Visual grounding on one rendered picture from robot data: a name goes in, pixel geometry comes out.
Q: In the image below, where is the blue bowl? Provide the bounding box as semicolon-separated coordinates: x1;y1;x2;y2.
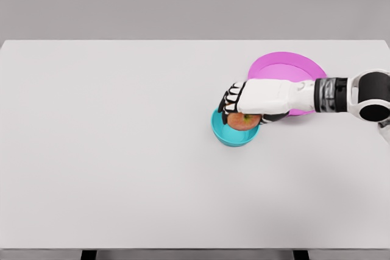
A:
211;108;261;147

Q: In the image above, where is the pink plate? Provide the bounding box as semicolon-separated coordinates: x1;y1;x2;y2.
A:
247;51;328;117

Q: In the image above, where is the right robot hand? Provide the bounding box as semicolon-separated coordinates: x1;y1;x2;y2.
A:
218;79;297;126

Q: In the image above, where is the red apple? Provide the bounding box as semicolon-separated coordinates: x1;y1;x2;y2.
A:
227;112;260;132

